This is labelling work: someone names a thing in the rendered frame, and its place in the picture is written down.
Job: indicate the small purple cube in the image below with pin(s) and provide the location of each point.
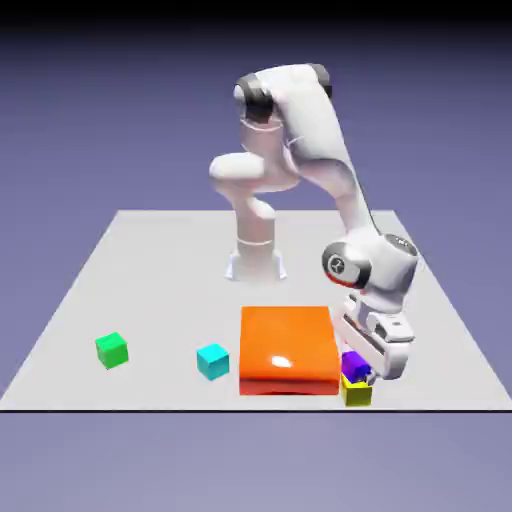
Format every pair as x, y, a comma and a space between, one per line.
352, 364

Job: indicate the small green cube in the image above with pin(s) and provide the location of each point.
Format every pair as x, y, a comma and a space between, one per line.
112, 350

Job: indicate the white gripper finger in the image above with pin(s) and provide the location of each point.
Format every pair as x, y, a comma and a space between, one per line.
367, 375

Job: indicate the small yellow cube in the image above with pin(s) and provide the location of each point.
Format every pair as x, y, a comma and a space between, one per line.
356, 392

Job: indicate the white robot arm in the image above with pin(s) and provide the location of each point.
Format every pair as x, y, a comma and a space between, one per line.
320, 132

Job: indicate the small cyan cube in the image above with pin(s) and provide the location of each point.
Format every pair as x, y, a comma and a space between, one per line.
212, 362

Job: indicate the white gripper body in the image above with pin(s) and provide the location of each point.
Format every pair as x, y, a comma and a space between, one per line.
374, 348

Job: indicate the large orange box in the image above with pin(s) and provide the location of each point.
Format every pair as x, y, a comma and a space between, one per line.
288, 348

